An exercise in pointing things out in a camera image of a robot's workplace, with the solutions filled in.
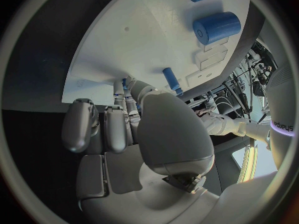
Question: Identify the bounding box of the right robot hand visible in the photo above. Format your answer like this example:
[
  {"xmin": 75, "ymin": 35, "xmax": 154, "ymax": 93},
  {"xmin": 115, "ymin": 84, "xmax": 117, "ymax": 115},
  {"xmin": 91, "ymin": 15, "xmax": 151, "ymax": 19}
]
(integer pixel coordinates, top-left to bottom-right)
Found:
[{"xmin": 61, "ymin": 75, "xmax": 221, "ymax": 224}]

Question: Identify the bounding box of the white task board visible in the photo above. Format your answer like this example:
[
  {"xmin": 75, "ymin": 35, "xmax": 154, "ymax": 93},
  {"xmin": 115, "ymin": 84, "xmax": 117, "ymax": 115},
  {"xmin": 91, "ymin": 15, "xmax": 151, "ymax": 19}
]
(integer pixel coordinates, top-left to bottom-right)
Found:
[{"xmin": 61, "ymin": 0, "xmax": 253, "ymax": 105}]

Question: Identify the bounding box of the glowing light bar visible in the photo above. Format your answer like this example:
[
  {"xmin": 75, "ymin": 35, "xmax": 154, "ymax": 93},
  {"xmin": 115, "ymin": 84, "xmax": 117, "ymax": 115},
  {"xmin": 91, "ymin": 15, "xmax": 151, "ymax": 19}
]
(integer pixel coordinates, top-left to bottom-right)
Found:
[{"xmin": 236, "ymin": 138, "xmax": 259, "ymax": 185}]

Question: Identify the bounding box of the dark equipment rack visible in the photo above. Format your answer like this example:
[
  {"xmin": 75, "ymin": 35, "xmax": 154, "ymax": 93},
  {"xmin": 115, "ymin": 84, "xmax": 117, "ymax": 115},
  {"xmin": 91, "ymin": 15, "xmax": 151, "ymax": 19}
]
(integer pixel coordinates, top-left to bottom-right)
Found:
[{"xmin": 222, "ymin": 41, "xmax": 279, "ymax": 120}]

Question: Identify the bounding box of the short blue cylinder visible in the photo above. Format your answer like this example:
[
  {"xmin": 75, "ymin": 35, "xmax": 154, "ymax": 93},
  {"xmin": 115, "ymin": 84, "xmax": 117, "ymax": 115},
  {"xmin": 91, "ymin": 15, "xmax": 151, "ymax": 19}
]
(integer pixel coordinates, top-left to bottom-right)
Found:
[{"xmin": 192, "ymin": 11, "xmax": 243, "ymax": 46}]

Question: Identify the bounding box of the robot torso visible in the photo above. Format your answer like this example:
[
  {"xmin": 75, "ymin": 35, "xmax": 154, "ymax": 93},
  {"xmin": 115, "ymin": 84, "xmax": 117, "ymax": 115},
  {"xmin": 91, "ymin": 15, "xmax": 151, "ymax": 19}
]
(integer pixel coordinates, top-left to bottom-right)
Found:
[{"xmin": 264, "ymin": 57, "xmax": 298, "ymax": 172}]

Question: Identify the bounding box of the white cable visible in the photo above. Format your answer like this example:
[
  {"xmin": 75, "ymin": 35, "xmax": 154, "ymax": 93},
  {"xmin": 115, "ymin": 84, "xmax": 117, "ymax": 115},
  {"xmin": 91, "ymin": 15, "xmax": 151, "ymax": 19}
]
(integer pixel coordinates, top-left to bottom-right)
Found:
[{"xmin": 213, "ymin": 96, "xmax": 251, "ymax": 120}]

